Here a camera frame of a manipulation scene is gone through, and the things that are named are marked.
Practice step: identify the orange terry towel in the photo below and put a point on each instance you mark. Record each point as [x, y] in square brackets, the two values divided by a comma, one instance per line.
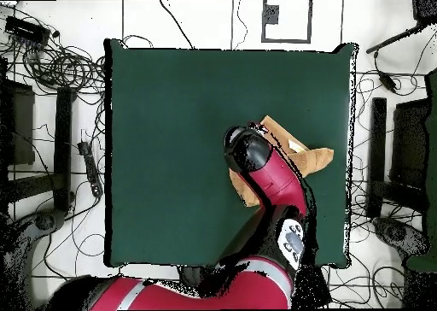
[310, 159]

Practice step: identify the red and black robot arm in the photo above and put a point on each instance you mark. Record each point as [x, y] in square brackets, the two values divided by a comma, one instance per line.
[269, 181]

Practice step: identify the dark green tablecloth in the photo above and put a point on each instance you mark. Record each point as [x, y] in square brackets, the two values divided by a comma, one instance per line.
[170, 119]

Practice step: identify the black stand bar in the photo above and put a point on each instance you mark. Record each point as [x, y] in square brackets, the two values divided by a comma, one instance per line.
[378, 136]
[63, 147]

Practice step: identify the black power adapter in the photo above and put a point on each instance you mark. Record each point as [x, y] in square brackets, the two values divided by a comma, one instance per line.
[387, 80]

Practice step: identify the dark box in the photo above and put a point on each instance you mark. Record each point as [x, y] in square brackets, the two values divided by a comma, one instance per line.
[20, 126]
[409, 143]

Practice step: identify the black power strip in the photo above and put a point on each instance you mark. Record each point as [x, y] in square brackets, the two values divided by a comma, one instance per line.
[90, 167]

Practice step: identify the grey stand base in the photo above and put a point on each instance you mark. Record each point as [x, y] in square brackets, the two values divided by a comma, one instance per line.
[44, 220]
[396, 232]

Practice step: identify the black tripod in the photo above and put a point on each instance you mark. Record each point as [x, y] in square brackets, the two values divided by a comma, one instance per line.
[425, 10]

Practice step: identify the grey square frame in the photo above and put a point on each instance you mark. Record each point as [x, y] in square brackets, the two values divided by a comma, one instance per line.
[286, 41]

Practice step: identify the black network switch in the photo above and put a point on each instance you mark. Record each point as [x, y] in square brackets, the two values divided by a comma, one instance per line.
[27, 30]

